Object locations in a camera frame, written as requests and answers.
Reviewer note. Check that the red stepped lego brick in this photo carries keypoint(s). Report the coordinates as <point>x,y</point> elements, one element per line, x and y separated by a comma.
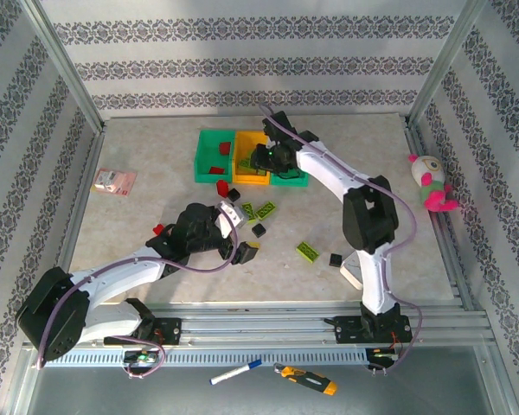
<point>158,229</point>

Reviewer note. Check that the lime green lego brick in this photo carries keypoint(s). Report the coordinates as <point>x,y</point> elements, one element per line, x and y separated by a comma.
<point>308,251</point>
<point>244,163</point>
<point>249,211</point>
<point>264,210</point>

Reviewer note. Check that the green plastic bin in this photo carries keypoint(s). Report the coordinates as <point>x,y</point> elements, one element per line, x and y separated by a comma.
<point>205,149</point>
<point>290,181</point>

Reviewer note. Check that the large red L-shaped lego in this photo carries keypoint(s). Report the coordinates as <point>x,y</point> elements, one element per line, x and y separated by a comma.
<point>225,148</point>

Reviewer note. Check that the yellow and black hand tool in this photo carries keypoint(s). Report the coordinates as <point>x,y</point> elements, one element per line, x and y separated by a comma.
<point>309,379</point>

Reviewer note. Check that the pink card package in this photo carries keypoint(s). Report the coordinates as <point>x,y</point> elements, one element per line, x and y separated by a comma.
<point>112,181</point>

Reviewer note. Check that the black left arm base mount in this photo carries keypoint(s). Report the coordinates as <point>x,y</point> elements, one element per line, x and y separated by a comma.
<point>168,330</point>

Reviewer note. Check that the small red lego brick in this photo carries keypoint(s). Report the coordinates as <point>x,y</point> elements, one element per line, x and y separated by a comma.
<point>216,170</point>
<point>222,187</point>

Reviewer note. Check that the white pink green plush toy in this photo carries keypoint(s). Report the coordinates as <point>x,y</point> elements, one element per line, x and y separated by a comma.
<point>428,170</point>

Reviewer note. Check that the small black lego brick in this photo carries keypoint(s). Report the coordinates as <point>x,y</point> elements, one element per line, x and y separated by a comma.
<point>336,259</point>
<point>258,230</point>
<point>233,194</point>

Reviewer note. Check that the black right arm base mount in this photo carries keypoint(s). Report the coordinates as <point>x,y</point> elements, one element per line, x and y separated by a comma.
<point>350,328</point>

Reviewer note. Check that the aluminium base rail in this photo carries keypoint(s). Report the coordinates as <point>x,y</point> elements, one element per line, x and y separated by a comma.
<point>259,328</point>

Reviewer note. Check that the aluminium corner post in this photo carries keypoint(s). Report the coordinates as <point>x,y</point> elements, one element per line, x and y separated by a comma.
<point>440,65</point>
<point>64,65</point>

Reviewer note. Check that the white marker with blue cap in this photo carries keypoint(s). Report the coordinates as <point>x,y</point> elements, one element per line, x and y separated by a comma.
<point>233,374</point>

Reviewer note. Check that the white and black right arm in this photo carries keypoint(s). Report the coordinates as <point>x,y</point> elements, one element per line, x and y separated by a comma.
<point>328,170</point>

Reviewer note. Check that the small circuit board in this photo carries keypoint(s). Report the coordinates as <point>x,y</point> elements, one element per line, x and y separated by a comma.
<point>140,357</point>
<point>385,354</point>

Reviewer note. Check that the white block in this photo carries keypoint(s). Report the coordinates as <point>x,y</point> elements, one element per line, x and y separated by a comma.
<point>350,272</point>

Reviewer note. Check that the yellow plastic bin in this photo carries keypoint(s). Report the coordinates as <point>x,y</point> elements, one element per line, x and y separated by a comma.
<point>242,144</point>

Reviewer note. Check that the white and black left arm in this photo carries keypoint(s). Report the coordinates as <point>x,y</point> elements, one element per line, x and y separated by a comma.
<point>121,272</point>

